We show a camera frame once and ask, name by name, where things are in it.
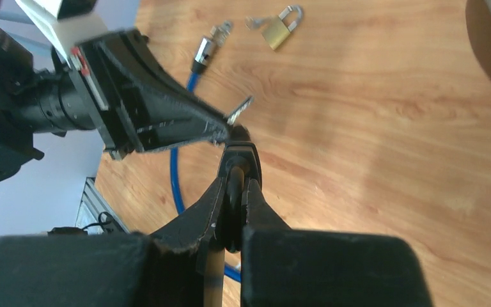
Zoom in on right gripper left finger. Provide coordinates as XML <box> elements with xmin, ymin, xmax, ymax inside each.
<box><xmin>0</xmin><ymin>178</ymin><xmax>224</xmax><ymax>306</ymax></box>

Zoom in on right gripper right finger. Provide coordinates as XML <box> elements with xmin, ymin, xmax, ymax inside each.
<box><xmin>240</xmin><ymin>179</ymin><xmax>433</xmax><ymax>306</ymax></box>

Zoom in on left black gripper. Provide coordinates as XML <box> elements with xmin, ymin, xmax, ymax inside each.
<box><xmin>67</xmin><ymin>28</ymin><xmax>231</xmax><ymax>160</ymax></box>

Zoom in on blue cable lock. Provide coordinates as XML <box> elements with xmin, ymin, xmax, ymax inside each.
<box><xmin>169</xmin><ymin>36</ymin><xmax>243</xmax><ymax>284</ymax></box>

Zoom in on silver cable lock keys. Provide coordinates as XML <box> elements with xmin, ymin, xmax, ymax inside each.
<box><xmin>210</xmin><ymin>20</ymin><xmax>233</xmax><ymax>47</ymax></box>

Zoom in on small brass padlock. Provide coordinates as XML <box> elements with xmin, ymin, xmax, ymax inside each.
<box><xmin>261</xmin><ymin>4</ymin><xmax>304</xmax><ymax>51</ymax></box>

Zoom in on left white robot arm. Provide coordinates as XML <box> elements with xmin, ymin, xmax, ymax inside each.
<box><xmin>0</xmin><ymin>14</ymin><xmax>232</xmax><ymax>182</ymax></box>

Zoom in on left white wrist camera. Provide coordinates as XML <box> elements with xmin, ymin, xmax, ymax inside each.
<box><xmin>16</xmin><ymin>1</ymin><xmax>108</xmax><ymax>61</ymax></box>

